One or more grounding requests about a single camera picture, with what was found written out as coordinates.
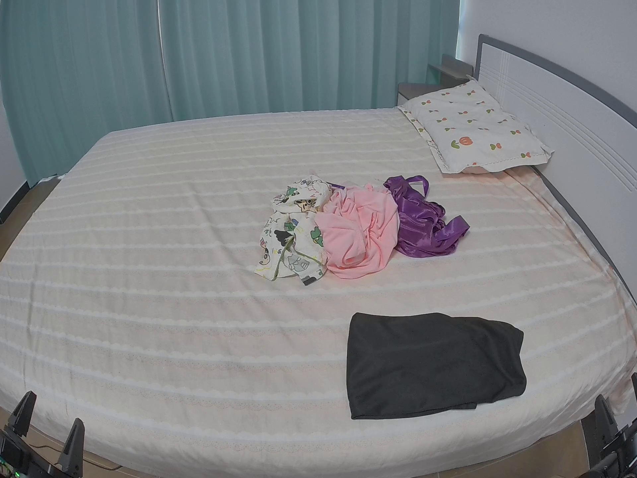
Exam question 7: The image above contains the purple garment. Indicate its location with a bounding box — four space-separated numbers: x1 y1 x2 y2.
326 175 471 258

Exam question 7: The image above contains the pink garment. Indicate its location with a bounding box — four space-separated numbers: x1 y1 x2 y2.
315 183 402 281

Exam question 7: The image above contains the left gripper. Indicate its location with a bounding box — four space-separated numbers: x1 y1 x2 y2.
0 390 86 478

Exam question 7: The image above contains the white printed pillow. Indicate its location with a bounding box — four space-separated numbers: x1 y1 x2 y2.
397 75 555 175

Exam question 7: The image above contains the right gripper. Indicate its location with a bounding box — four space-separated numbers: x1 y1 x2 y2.
589 372 637 478

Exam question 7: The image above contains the black cable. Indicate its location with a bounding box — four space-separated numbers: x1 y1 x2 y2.
32 443 122 471

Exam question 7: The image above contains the white printed garment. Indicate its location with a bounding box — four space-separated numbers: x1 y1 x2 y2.
254 174 333 288

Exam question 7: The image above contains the black T-shirt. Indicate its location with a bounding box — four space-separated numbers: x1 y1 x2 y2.
347 312 528 420

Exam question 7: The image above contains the grey bedside table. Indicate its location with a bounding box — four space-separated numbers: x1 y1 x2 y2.
397 54 475 108

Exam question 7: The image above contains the bed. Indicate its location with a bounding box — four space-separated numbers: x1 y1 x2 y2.
0 34 637 478

